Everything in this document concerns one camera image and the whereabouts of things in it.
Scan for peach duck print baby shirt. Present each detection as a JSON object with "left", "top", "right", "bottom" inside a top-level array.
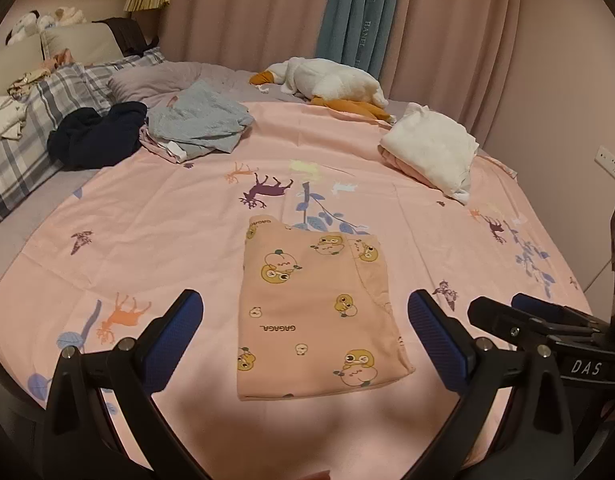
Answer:
[{"left": 237, "top": 216, "right": 414, "bottom": 400}]

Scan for white folded clothes pile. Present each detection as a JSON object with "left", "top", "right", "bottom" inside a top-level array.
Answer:
[{"left": 379, "top": 102, "right": 479, "bottom": 205}]

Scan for pink printed bed sheet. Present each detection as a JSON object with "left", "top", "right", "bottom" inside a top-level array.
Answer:
[{"left": 0, "top": 103, "right": 588, "bottom": 479}]

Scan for plaid grey pillow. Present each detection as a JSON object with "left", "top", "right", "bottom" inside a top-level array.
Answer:
[{"left": 0, "top": 48, "right": 165, "bottom": 222}]

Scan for pink beige curtain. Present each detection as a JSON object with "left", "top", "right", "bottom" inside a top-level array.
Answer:
[{"left": 158, "top": 0, "right": 521, "bottom": 142}]

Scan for dark navy garment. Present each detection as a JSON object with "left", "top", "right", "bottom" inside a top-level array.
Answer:
[{"left": 47, "top": 102, "right": 148, "bottom": 171}]

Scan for grey garment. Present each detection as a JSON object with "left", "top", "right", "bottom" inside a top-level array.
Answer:
[{"left": 146, "top": 80, "right": 254, "bottom": 164}]

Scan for teal curtain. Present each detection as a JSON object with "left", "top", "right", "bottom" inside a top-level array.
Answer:
[{"left": 316, "top": 0, "right": 397, "bottom": 77}]

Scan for beige headboard cushion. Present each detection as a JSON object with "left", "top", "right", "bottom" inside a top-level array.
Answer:
[{"left": 0, "top": 23, "right": 123, "bottom": 96}]

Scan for small stuffed toys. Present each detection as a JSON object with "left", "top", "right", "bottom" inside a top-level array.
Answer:
[{"left": 6, "top": 6, "right": 87, "bottom": 46}]

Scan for white wall power strip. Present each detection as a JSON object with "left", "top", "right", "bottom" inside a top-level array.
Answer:
[{"left": 595, "top": 145, "right": 615, "bottom": 181}]

